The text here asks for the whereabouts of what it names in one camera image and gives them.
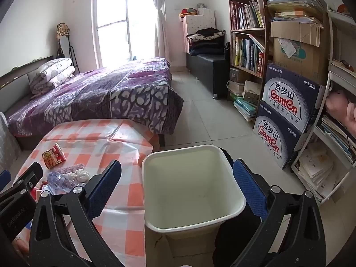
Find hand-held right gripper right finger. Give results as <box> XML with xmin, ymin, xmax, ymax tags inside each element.
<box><xmin>231</xmin><ymin>159</ymin><xmax>326</xmax><ymax>267</ymax></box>

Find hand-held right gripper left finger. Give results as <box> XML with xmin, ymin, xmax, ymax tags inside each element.
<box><xmin>28</xmin><ymin>160</ymin><xmax>123</xmax><ymax>267</ymax></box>

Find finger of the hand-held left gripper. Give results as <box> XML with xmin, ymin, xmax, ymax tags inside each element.
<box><xmin>0</xmin><ymin>170</ymin><xmax>12</xmax><ymax>192</ymax></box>
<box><xmin>0</xmin><ymin>162</ymin><xmax>43</xmax><ymax>201</ymax></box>

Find white tissue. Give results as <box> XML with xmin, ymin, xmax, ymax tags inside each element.
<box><xmin>63</xmin><ymin>169</ymin><xmax>91</xmax><ymax>185</ymax></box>

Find clear plastic bottle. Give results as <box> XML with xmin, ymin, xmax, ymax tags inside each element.
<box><xmin>47</xmin><ymin>172</ymin><xmax>76</xmax><ymax>193</ymax></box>

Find white plastic trash bin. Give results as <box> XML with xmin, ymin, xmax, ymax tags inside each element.
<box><xmin>141</xmin><ymin>144</ymin><xmax>247</xmax><ymax>256</ymax></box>

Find small torn red noodle cup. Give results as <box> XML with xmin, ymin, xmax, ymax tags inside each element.
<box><xmin>42</xmin><ymin>143</ymin><xmax>67</xmax><ymax>170</ymax></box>

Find orange checked tablecloth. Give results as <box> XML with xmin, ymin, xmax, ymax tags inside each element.
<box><xmin>12</xmin><ymin>119</ymin><xmax>155</xmax><ymax>267</ymax></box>

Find purple fuzzy foam piece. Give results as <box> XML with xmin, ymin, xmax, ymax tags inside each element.
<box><xmin>57</xmin><ymin>163</ymin><xmax>85</xmax><ymax>176</ymax></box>

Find dark blue water carton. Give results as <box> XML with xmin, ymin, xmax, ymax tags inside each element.
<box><xmin>261</xmin><ymin>64</ymin><xmax>326</xmax><ymax>134</ymax></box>
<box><xmin>253</xmin><ymin>101</ymin><xmax>309</xmax><ymax>170</ymax></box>

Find pile of white papers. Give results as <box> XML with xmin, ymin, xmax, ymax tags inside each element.
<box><xmin>296</xmin><ymin>142</ymin><xmax>342</xmax><ymax>198</ymax></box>

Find books on low shelf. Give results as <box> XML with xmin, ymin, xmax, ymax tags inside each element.
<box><xmin>234</xmin><ymin>97</ymin><xmax>258</xmax><ymax>121</ymax></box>

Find purple patterned bedspread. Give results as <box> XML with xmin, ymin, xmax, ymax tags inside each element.
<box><xmin>7</xmin><ymin>57</ymin><xmax>184</xmax><ymax>145</ymax></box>

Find folded floral quilt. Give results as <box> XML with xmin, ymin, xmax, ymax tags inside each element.
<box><xmin>28</xmin><ymin>58</ymin><xmax>75</xmax><ymax>95</ymax></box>

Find dark wooden bed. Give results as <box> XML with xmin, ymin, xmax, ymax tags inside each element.
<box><xmin>0</xmin><ymin>55</ymin><xmax>167</xmax><ymax>151</ymax></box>

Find pink plush toy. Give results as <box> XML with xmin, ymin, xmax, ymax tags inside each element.
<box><xmin>325</xmin><ymin>90</ymin><xmax>356</xmax><ymax>134</ymax></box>

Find black coat rack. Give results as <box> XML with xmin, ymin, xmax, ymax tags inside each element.
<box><xmin>57</xmin><ymin>24</ymin><xmax>81</xmax><ymax>74</ymax></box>

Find black storage bench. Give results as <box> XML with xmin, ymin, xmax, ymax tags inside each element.
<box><xmin>186</xmin><ymin>52</ymin><xmax>231</xmax><ymax>98</ymax></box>

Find row of upright books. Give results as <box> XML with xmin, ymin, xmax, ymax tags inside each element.
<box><xmin>234</xmin><ymin>35</ymin><xmax>265</xmax><ymax>77</ymax></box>
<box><xmin>231</xmin><ymin>0</ymin><xmax>265</xmax><ymax>30</ymax></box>

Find large printed cardboard box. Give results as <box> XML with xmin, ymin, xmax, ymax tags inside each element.
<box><xmin>273</xmin><ymin>37</ymin><xmax>330</xmax><ymax>85</ymax></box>

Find white shelf rack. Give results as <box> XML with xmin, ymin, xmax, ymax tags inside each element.
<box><xmin>291</xmin><ymin>6</ymin><xmax>356</xmax><ymax>203</ymax></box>

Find plaid scarf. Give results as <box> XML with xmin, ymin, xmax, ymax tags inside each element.
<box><xmin>56</xmin><ymin>24</ymin><xmax>70</xmax><ymax>39</ymax></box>

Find stack of folded clothes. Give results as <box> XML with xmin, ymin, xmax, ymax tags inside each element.
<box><xmin>186</xmin><ymin>28</ymin><xmax>226</xmax><ymax>56</ymax></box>

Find open flap cardboard box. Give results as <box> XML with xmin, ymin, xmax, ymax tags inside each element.
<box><xmin>270</xmin><ymin>21</ymin><xmax>323</xmax><ymax>48</ymax></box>

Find white curtain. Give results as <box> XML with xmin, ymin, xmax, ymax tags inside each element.
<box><xmin>147</xmin><ymin>0</ymin><xmax>173</xmax><ymax>62</ymax></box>

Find white fabric storage box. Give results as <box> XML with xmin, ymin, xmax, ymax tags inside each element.
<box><xmin>182</xmin><ymin>11</ymin><xmax>216</xmax><ymax>52</ymax></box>

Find window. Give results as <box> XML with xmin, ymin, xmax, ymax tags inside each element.
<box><xmin>92</xmin><ymin>0</ymin><xmax>167</xmax><ymax>69</ymax></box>

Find brown bookshelf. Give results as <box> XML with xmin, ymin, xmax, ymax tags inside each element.
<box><xmin>225</xmin><ymin>0</ymin><xmax>274</xmax><ymax>102</ymax></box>

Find stack of books and papers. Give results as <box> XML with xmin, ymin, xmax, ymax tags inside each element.
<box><xmin>264</xmin><ymin>0</ymin><xmax>327</xmax><ymax>24</ymax></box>

